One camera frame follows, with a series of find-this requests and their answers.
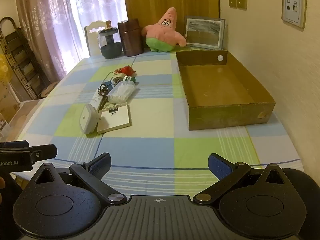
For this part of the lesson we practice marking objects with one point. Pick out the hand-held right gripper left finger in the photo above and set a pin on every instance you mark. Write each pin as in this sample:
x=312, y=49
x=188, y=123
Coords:
x=101, y=166

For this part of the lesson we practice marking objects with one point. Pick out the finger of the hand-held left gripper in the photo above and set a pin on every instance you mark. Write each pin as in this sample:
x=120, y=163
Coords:
x=15, y=144
x=45, y=152

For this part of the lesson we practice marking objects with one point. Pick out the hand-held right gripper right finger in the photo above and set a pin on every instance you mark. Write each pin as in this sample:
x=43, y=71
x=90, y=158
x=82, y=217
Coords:
x=220, y=167

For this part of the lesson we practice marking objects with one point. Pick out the tortoiseshell hair claw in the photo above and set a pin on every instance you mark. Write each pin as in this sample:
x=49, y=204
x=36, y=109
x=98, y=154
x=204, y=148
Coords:
x=102, y=91

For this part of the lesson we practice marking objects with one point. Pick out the brown cardboard box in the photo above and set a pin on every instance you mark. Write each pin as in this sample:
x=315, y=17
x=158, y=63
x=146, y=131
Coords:
x=217, y=85

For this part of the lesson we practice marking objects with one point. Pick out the blue binder clip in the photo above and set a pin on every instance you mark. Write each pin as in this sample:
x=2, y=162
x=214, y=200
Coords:
x=108, y=83

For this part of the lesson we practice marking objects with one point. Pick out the person's left hand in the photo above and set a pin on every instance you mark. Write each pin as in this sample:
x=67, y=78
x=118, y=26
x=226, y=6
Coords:
x=2, y=182

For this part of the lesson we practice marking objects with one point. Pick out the white furniture piece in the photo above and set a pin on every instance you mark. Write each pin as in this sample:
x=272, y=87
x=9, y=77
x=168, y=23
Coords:
x=22, y=117

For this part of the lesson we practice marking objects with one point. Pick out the thick white square adapter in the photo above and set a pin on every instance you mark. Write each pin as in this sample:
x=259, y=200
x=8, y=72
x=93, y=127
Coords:
x=87, y=118

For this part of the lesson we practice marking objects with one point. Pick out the beige basket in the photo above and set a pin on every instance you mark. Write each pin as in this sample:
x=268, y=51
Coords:
x=50, y=90

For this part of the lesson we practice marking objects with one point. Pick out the white power strip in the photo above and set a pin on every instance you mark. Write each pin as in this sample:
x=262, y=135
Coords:
x=93, y=100

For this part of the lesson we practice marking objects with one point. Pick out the checked tablecloth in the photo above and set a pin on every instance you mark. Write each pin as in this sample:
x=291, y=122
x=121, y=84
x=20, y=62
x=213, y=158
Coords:
x=160, y=120

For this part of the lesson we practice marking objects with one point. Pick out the clear cotton swab box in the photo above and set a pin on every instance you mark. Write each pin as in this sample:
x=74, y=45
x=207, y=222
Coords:
x=121, y=92

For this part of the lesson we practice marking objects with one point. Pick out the yellow round object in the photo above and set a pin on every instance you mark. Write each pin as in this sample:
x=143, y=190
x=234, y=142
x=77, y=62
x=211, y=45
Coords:
x=3, y=66

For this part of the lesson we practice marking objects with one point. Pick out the black metal folding rack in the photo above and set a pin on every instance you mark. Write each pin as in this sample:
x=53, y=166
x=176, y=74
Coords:
x=20, y=55

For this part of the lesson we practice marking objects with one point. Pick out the green white small bottle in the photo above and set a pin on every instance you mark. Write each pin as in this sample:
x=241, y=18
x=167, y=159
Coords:
x=128, y=79

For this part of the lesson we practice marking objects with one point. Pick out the red toy figure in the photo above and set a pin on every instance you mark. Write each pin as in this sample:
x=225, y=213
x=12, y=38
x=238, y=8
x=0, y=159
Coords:
x=126, y=70

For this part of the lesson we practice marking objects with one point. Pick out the glass jar with dark base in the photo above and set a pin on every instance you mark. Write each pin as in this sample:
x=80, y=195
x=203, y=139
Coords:
x=110, y=50

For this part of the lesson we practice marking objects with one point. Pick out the cream wooden chair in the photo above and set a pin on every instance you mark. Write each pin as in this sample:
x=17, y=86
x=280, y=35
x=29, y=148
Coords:
x=91, y=40

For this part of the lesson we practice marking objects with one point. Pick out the purple lace curtain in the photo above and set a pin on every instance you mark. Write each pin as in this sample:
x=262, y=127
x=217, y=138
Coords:
x=45, y=17

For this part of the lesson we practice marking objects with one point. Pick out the brown metal thermos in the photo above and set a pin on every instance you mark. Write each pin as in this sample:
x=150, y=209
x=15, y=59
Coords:
x=130, y=38

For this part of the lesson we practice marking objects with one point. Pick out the pink starfish plush toy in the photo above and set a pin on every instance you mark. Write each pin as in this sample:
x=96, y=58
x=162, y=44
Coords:
x=162, y=33

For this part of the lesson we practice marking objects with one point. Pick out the flat white switch plate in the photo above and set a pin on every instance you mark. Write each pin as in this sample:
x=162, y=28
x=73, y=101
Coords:
x=117, y=122

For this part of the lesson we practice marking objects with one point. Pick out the grey picture frame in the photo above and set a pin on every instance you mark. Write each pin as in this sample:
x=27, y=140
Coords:
x=203, y=33

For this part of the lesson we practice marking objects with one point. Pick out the white network wall plate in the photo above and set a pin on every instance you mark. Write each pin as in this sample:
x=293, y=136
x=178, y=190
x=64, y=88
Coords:
x=293, y=8

